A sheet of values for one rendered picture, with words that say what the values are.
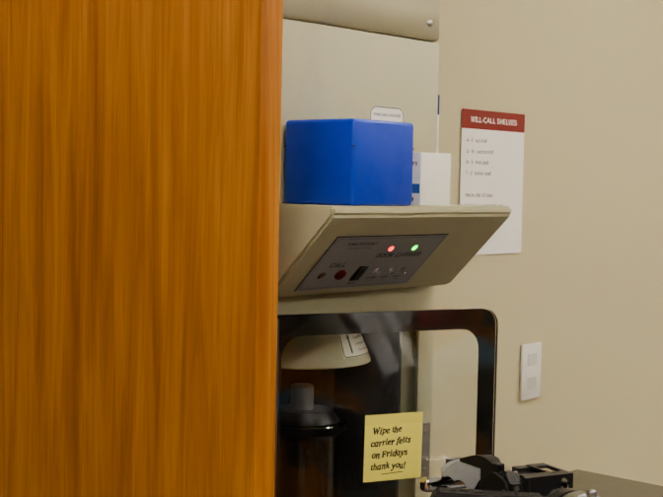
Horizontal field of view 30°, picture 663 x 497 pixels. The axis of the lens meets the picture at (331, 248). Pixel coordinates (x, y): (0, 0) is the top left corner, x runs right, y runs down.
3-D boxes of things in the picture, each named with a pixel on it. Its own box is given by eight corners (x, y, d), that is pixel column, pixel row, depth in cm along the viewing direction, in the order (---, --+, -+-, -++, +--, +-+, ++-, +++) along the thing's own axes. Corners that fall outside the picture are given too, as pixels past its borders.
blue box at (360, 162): (282, 203, 134) (284, 119, 133) (344, 203, 141) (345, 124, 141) (352, 205, 127) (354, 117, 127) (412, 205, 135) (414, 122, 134)
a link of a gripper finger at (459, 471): (477, 468, 142) (525, 492, 134) (433, 473, 140) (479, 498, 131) (478, 442, 142) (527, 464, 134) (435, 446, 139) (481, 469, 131)
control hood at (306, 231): (250, 297, 132) (251, 202, 131) (434, 283, 156) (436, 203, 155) (329, 305, 124) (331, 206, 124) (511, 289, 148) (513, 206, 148)
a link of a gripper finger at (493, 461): (470, 485, 136) (516, 510, 129) (457, 487, 135) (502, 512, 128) (473, 444, 136) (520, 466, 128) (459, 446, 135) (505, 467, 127)
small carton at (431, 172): (389, 204, 144) (390, 152, 143) (418, 204, 147) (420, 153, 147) (419, 205, 140) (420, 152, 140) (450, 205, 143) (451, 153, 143)
